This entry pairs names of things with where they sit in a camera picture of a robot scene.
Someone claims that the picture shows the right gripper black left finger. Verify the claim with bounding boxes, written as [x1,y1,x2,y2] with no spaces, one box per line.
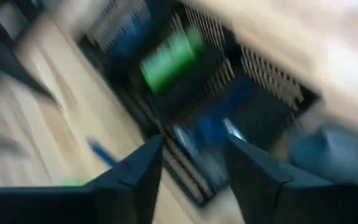
[0,134,165,224]

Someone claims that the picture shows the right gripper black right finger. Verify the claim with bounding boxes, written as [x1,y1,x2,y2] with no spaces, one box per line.
[227,133,358,224]

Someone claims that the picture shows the blue pens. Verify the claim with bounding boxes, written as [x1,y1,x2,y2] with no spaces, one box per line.
[171,77,260,162]

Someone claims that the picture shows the blue disposable razor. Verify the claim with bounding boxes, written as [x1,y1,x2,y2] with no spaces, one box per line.
[85,138,119,169]
[112,17,155,67]

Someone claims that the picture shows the green travel bottle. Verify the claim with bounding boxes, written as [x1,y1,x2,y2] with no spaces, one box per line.
[60,178,87,187]
[139,27,208,96]

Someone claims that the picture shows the black plastic slotted basket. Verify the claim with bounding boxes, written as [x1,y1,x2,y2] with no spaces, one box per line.
[104,6,239,131]
[154,46,321,208]
[76,0,173,82]

